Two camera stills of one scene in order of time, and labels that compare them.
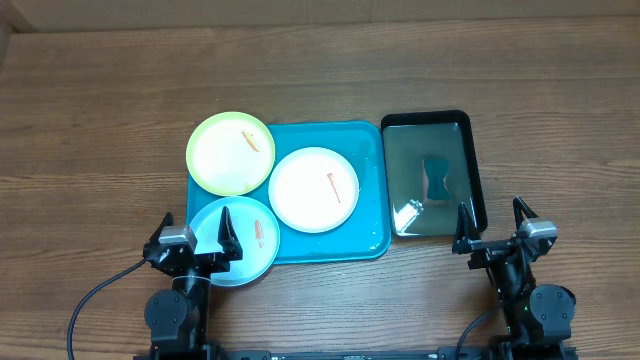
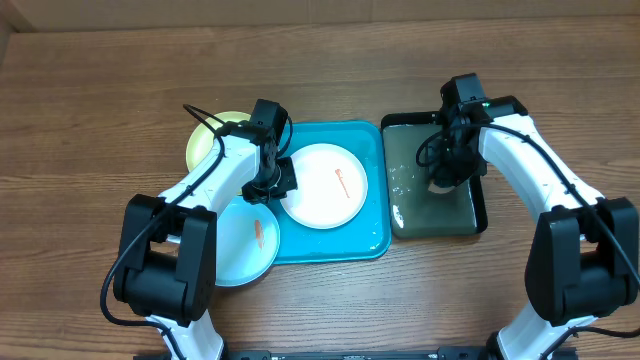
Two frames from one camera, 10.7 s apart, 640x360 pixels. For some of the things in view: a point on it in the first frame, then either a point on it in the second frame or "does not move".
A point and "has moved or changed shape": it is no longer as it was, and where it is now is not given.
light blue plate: [255, 231] does not move
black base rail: [445, 353] does not move
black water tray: [409, 138] does not move
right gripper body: [493, 246] -> [451, 175]
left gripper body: [211, 262] -> [273, 184]
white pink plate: [313, 189] has moved or changed shape
